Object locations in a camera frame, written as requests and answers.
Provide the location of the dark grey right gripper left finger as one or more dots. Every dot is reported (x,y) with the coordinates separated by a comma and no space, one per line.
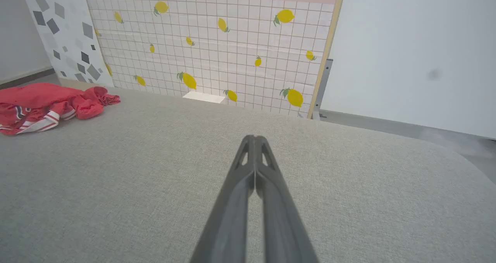
(236,201)

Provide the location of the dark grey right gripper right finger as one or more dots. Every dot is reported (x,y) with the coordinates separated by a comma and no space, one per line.
(281,216)

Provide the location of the red and white basketball jersey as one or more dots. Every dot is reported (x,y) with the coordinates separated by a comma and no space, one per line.
(38,100)

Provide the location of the white box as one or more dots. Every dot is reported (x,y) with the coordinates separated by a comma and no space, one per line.
(203,97)

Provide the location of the grey terrazzo print panel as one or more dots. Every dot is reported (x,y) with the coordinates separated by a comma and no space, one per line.
(66,30)

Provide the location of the lemon print grid partition panel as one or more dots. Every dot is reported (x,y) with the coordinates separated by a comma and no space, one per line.
(232,50)

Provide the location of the grey metal panel stand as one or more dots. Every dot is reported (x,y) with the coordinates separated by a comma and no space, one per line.
(322,88)

